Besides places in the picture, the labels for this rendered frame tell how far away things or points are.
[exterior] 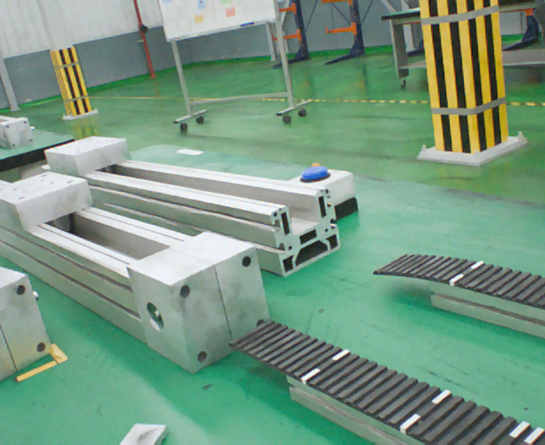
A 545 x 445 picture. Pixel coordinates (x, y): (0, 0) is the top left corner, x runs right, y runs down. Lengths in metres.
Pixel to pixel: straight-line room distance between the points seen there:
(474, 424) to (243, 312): 0.27
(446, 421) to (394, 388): 0.06
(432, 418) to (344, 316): 0.24
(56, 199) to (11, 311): 0.28
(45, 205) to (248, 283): 0.42
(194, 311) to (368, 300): 0.19
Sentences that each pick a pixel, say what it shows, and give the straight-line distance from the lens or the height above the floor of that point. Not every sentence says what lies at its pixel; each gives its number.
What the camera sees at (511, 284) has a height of 0.81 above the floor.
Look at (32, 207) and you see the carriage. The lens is 0.96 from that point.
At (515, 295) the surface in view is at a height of 0.81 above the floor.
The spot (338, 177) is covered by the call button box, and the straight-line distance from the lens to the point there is 0.94.
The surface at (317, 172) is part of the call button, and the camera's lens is 0.94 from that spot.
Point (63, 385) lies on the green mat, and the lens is 0.68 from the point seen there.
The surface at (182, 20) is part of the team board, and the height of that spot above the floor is 1.13.
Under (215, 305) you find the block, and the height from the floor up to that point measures 0.83.
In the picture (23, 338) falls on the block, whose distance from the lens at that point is 0.74.
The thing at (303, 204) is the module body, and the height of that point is 0.85.
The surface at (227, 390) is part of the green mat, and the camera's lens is 0.59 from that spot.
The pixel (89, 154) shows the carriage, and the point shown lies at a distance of 1.25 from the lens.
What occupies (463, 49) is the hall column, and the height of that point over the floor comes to 0.66.
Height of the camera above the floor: 1.09
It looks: 18 degrees down
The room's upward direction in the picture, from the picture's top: 11 degrees counter-clockwise
